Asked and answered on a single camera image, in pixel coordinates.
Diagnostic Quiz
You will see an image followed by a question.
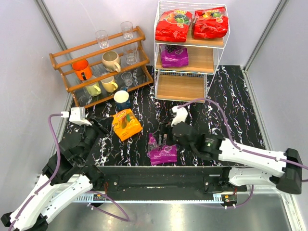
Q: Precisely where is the purple candy bag front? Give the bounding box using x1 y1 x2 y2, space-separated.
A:
147 133 178 166

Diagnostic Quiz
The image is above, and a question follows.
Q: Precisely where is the purple candy bag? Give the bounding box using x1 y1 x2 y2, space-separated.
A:
160 44 189 68
147 133 178 166

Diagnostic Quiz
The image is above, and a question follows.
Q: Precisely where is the orange candy bag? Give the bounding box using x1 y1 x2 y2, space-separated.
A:
112 108 142 141

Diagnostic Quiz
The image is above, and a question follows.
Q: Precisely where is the purple candy bag back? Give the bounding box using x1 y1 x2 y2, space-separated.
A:
160 44 189 68

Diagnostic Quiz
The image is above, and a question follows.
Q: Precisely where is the red candy bag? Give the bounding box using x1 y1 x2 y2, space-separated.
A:
155 9 193 42
192 6 229 39

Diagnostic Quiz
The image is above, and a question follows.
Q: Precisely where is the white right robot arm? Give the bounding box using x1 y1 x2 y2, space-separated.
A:
157 122 303 194

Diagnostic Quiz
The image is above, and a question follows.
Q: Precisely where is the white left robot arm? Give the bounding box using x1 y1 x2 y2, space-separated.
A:
0 119 115 231

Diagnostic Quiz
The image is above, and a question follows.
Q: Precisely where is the clear glass bottom shelf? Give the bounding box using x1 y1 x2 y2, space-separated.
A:
121 72 133 88

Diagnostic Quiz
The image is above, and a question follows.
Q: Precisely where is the clear glass shelf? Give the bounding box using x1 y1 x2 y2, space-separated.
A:
122 44 137 65
121 72 133 88

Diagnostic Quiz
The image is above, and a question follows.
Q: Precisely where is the clear glass middle shelf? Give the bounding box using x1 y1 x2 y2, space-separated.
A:
122 44 137 65

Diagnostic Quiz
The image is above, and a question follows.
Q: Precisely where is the blue mug white inside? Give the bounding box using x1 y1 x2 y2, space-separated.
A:
114 90 130 110

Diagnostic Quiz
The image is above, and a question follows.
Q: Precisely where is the pale green mug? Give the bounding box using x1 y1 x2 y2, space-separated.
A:
86 82 102 96

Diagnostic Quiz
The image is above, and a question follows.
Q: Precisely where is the yellow mug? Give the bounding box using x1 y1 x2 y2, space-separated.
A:
101 76 118 93

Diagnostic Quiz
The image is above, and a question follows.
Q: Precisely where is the wooden cup rack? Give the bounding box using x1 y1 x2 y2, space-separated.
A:
49 26 154 108

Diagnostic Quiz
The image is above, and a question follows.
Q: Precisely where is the orange mug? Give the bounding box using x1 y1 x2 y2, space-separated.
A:
72 59 92 81

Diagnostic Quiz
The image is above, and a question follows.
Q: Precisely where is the beige round mug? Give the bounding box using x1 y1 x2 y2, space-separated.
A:
102 51 121 73

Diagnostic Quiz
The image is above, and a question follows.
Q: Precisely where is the clear glass top left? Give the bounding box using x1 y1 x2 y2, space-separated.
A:
95 30 109 49

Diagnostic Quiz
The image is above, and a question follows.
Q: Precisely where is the clear glass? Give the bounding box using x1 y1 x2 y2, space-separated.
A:
120 21 133 40
95 30 109 49

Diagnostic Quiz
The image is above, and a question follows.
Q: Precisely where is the clear glass top right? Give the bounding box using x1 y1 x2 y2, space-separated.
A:
120 21 133 40

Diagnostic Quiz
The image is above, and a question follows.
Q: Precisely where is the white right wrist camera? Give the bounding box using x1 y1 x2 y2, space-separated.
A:
171 106 188 127

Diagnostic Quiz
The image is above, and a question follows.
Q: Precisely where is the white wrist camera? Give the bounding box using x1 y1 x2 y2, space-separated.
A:
171 106 188 127
60 107 92 126

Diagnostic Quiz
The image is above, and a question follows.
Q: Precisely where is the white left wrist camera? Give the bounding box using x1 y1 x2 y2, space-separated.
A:
60 107 92 126

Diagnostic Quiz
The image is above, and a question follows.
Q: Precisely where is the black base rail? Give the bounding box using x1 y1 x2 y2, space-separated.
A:
96 165 247 193

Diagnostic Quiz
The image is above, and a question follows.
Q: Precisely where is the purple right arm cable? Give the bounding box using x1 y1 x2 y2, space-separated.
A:
178 98 308 209

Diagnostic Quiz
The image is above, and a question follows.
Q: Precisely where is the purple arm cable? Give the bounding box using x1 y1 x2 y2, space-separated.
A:
7 113 130 231
178 98 308 209

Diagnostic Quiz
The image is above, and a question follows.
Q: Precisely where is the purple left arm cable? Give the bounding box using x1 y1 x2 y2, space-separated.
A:
7 113 130 231

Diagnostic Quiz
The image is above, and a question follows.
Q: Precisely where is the white wire wooden shelf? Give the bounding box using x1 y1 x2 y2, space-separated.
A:
153 0 231 103

